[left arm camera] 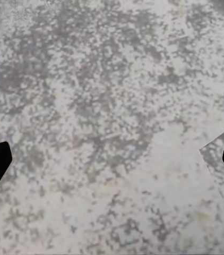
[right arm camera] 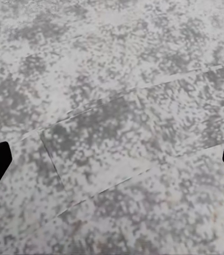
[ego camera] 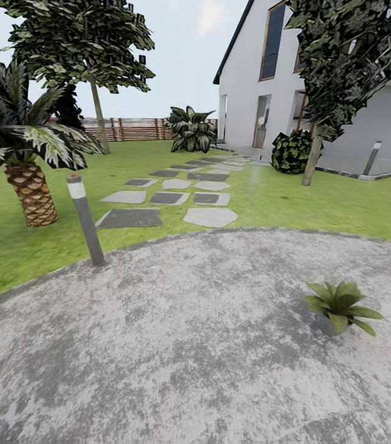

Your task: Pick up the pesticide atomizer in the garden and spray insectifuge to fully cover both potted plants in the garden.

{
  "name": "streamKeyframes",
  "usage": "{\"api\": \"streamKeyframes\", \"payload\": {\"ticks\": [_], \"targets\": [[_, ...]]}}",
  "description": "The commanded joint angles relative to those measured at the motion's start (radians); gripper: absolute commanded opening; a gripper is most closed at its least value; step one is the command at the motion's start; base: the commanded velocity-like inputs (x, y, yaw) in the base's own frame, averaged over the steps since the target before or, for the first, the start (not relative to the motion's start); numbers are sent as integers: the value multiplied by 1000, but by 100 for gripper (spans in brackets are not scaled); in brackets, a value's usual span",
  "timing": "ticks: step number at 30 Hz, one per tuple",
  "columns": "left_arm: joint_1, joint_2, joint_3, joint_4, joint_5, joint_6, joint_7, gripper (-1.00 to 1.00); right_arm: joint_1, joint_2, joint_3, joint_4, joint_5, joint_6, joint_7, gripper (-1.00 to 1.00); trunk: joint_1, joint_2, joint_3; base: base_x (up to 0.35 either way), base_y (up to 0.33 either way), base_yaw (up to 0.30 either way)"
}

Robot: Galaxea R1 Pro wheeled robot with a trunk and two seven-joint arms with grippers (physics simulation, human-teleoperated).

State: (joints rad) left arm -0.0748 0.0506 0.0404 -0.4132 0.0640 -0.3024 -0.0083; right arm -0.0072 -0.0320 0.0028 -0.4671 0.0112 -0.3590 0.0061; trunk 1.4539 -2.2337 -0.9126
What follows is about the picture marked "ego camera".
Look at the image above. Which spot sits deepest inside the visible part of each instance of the door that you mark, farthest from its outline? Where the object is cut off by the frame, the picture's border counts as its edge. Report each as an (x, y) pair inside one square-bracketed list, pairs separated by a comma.
[(301, 117)]

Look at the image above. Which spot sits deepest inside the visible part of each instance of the fixed window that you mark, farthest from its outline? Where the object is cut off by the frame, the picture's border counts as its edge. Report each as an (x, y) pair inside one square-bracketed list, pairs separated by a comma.
[(262, 119)]

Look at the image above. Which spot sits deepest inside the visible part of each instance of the pot plant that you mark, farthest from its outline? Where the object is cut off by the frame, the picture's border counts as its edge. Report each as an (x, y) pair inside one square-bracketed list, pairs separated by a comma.
[(335, 306)]

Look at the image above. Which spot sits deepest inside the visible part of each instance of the tree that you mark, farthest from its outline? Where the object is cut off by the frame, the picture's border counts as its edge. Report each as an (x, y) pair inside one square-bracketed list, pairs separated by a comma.
[(66, 111), (84, 40), (339, 83)]

